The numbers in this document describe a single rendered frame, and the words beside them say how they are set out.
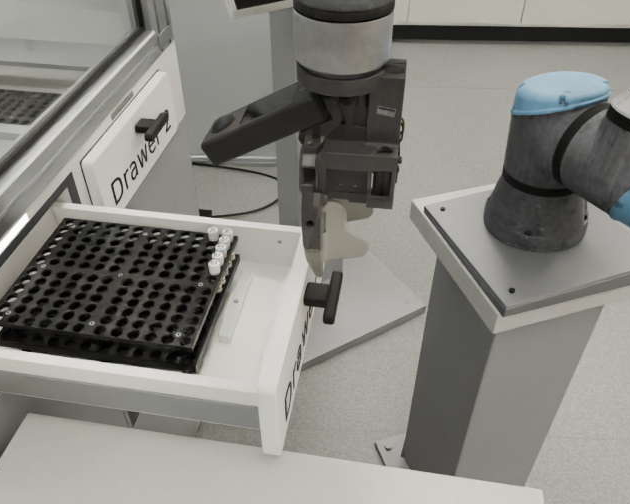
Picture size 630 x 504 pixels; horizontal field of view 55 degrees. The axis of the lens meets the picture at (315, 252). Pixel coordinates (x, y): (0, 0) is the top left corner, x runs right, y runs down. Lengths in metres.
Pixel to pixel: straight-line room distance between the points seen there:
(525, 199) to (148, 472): 0.60
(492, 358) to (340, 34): 0.68
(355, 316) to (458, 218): 0.90
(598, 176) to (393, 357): 1.10
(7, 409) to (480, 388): 0.71
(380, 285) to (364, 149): 1.44
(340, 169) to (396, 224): 1.72
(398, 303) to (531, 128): 1.11
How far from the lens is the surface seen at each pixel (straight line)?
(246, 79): 2.37
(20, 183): 0.76
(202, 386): 0.60
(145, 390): 0.63
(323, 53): 0.46
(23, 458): 0.77
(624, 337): 2.03
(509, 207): 0.93
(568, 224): 0.94
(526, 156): 0.88
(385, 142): 0.51
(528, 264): 0.92
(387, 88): 0.49
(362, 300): 1.87
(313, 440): 1.61
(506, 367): 1.06
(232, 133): 0.52
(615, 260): 0.96
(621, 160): 0.78
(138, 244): 0.75
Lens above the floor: 1.36
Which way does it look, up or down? 41 degrees down
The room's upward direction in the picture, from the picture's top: straight up
